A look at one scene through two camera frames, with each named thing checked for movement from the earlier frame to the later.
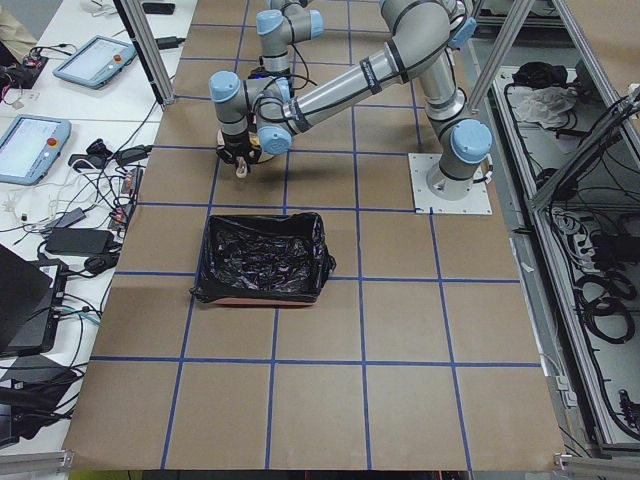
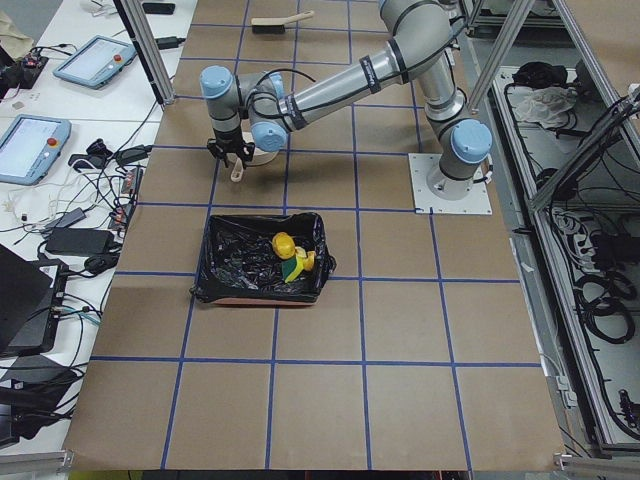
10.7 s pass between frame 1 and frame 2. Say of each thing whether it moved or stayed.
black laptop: stayed
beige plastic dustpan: moved
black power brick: stayed
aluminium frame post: stayed
